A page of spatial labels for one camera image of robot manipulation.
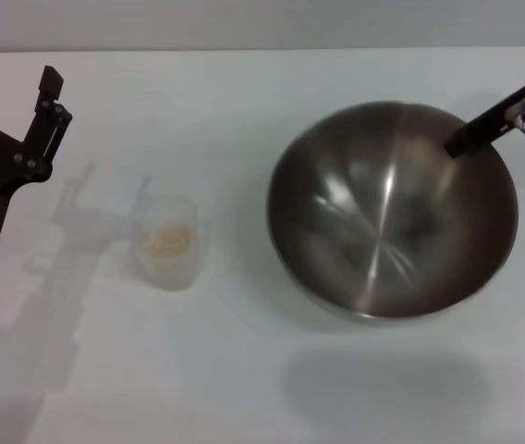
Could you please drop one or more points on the white rice grains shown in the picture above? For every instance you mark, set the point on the white rice grains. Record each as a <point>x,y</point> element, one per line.
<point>167,240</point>

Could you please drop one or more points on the clear plastic measuring cup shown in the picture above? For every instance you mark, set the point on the clear plastic measuring cup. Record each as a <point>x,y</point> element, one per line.
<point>170,275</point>

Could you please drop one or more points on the stainless steel mixing bowl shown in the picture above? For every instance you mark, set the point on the stainless steel mixing bowl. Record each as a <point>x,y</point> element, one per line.
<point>382,222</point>

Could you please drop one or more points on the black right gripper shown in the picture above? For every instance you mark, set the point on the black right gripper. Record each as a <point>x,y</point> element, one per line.
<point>498,118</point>

